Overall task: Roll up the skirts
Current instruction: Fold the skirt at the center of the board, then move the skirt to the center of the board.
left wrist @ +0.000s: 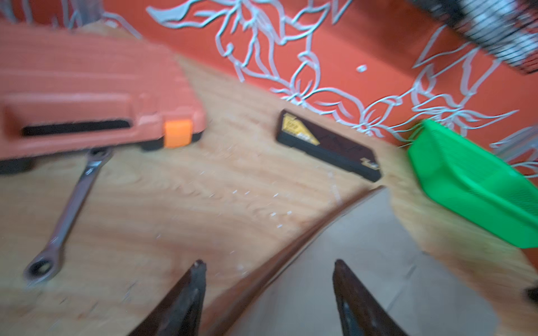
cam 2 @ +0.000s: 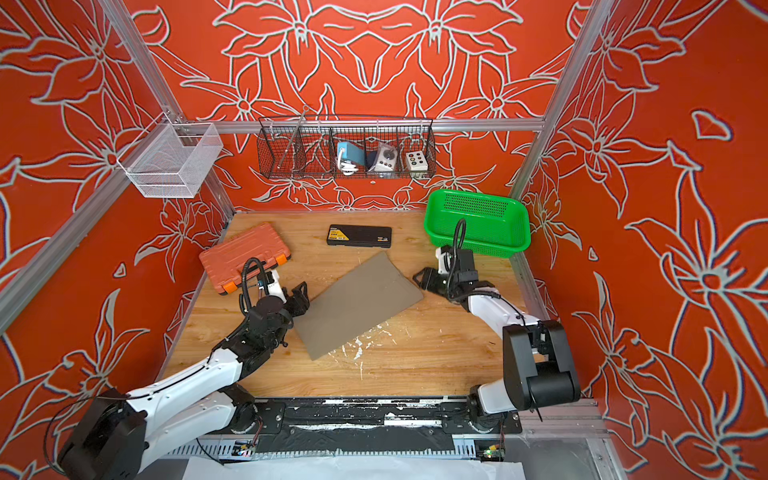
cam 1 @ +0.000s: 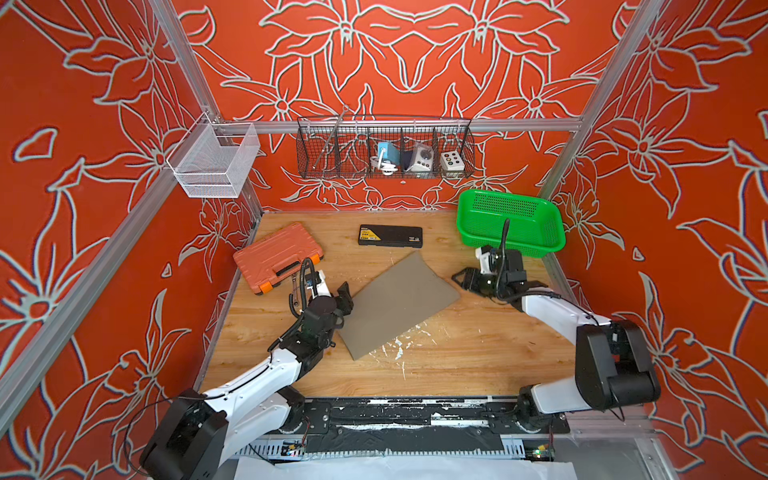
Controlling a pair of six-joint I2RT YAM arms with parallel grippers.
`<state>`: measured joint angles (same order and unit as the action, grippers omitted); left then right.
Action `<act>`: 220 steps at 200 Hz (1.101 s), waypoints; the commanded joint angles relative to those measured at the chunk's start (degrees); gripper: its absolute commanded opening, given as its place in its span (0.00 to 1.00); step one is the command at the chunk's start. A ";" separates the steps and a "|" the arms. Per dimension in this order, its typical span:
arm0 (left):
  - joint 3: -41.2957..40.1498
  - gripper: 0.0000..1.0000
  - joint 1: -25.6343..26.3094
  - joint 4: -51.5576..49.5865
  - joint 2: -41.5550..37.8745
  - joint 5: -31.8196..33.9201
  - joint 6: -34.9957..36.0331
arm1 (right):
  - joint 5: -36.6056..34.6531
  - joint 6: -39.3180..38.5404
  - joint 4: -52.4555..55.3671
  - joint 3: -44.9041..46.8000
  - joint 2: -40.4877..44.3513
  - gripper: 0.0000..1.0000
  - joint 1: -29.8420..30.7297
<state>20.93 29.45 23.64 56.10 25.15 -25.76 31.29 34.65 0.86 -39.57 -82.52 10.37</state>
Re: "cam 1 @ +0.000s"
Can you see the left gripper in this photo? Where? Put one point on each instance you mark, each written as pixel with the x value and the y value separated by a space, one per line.
pixel 343 301

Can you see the green plastic basket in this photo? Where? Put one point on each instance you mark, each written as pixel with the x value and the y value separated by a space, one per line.
pixel 533 225

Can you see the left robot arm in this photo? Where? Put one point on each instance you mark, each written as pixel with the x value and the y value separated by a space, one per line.
pixel 200 431

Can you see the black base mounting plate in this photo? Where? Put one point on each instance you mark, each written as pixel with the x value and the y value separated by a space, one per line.
pixel 342 427

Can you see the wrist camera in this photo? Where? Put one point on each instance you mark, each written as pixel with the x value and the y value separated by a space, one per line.
pixel 311 284
pixel 488 259

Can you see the khaki skirt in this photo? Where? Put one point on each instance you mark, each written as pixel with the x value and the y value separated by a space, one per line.
pixel 405 295

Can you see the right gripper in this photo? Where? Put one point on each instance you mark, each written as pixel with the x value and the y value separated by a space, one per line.
pixel 470 279

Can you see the black flat case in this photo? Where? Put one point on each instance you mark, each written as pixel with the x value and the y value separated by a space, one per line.
pixel 390 236

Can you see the clear plastic wall bin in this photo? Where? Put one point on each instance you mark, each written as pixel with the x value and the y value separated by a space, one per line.
pixel 210 166

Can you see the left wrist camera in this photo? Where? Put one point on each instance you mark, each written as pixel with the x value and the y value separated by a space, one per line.
pixel 311 284

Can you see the white dial box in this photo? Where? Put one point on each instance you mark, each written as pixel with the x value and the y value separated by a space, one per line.
pixel 419 160

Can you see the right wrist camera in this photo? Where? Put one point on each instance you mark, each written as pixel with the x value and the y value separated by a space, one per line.
pixel 488 259

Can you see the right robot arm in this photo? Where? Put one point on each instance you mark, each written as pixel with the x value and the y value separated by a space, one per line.
pixel 613 367

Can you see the orange tool case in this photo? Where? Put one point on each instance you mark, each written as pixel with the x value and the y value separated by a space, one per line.
pixel 274 258

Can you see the blue white device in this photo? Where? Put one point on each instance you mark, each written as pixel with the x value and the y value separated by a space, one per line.
pixel 386 160

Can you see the white button box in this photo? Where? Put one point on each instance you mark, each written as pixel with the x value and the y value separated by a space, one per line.
pixel 452 164

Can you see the black wire wall basket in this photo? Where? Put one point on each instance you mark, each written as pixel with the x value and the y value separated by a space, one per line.
pixel 357 147

